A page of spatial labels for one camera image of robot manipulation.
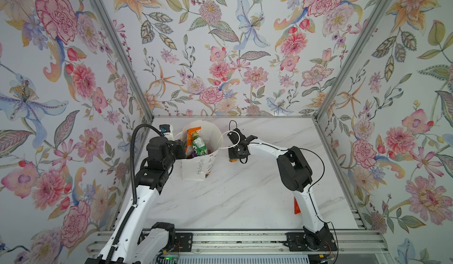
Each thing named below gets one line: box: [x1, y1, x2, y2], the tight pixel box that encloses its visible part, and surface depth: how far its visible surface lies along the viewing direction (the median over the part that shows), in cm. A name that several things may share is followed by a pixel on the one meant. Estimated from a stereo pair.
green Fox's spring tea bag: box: [192, 130, 208, 157], surface depth 82 cm
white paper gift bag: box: [180, 120, 224, 182], surface depth 86 cm
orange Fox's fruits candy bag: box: [184, 126, 202, 152], surface depth 84 cm
